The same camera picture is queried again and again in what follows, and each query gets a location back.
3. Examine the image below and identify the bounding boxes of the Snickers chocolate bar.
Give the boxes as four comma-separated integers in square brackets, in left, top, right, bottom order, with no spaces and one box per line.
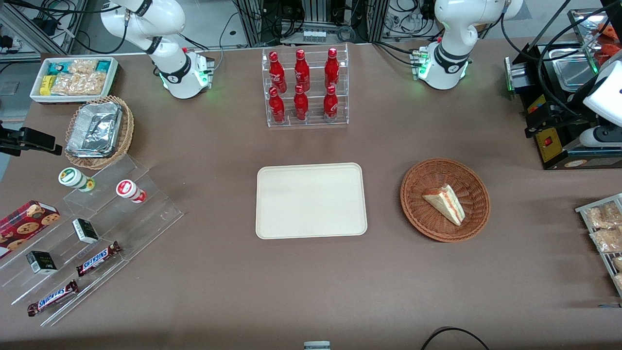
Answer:
[27,280,79,317]
[76,241,122,277]

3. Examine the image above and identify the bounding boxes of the white snack bin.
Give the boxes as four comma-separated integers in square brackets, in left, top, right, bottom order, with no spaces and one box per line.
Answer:
[30,57,119,105]

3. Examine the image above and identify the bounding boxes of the red cookie box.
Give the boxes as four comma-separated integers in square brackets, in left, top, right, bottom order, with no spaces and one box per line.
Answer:
[0,200,61,259]

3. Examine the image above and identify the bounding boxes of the black food warmer cabinet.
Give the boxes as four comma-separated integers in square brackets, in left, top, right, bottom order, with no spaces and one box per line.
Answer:
[504,9,622,171]

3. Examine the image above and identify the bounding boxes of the stacked foil containers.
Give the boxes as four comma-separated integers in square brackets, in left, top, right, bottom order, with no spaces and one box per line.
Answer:
[66,101,123,158]

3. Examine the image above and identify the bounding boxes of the small dark green box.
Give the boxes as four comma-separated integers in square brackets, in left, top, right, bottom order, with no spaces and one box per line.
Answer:
[26,251,58,275]
[72,218,100,244]

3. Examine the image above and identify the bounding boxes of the round brown wicker basket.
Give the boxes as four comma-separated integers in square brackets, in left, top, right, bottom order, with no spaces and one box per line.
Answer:
[400,158,491,243]

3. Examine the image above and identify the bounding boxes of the clear acrylic stepped stand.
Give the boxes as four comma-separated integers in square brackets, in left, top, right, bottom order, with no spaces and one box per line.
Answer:
[0,155,184,327]

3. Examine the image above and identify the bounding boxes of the black looped cable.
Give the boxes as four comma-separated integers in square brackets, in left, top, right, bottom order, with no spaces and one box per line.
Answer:
[420,327,491,350]

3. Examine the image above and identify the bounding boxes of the red lid snack cup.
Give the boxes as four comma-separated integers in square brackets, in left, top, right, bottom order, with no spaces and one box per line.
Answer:
[116,179,147,204]

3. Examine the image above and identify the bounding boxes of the aluminium frame structure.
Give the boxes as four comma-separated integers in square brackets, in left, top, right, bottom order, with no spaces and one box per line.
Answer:
[232,0,390,47]

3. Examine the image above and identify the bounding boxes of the tray of packaged snacks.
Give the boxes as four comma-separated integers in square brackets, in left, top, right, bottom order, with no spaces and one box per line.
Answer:
[575,193,622,298]

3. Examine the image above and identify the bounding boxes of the oval tan wicker basket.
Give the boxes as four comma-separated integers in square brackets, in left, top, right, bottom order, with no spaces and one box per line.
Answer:
[64,95,135,171]

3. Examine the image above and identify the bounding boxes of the red cola bottle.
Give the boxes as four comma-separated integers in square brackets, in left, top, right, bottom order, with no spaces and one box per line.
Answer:
[269,51,287,93]
[323,85,339,120]
[294,85,309,121]
[325,47,340,89]
[294,49,311,92]
[269,87,286,123]

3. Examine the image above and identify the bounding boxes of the orange sausages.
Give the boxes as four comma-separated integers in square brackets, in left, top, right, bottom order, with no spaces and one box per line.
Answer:
[594,22,622,66]

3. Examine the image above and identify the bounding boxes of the small rice cracker bag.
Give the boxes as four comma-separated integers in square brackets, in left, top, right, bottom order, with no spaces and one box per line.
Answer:
[68,59,98,74]

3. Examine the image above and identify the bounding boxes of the green lid snack cup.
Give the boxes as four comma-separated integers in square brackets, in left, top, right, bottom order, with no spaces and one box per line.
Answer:
[58,167,96,193]

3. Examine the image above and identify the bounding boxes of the cream plastic tray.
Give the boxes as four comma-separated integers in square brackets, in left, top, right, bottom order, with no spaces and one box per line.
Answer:
[256,162,368,240]

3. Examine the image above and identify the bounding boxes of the black clamp device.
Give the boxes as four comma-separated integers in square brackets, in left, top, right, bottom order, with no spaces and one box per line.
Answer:
[0,122,63,157]

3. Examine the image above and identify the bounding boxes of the large rice cracker bag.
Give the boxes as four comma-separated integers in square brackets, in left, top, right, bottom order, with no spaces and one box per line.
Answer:
[51,71,108,96]

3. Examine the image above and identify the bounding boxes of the clear acrylic bottle rack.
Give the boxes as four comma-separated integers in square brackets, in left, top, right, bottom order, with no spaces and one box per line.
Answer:
[261,44,349,128]

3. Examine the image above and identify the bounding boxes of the triangular sandwich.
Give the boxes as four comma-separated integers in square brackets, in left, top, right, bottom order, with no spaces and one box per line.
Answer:
[422,184,466,227]

